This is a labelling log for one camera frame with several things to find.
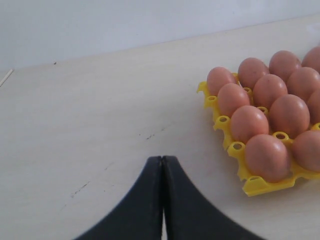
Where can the yellow plastic egg tray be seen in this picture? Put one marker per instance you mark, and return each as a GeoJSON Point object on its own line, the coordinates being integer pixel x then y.
{"type": "Point", "coordinates": [255, 185]}

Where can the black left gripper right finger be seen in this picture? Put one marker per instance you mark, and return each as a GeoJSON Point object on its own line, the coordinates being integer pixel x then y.
{"type": "Point", "coordinates": [189, 215]}

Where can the brown egg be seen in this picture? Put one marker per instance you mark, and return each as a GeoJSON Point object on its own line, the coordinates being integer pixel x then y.
{"type": "Point", "coordinates": [267, 157]}
{"type": "Point", "coordinates": [313, 105]}
{"type": "Point", "coordinates": [283, 63]}
{"type": "Point", "coordinates": [231, 97]}
{"type": "Point", "coordinates": [250, 71]}
{"type": "Point", "coordinates": [289, 114]}
{"type": "Point", "coordinates": [247, 122]}
{"type": "Point", "coordinates": [303, 82]}
{"type": "Point", "coordinates": [306, 150]}
{"type": "Point", "coordinates": [312, 59]}
{"type": "Point", "coordinates": [217, 78]}
{"type": "Point", "coordinates": [267, 89]}

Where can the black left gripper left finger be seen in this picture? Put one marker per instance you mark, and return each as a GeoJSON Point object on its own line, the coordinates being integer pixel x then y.
{"type": "Point", "coordinates": [139, 215]}

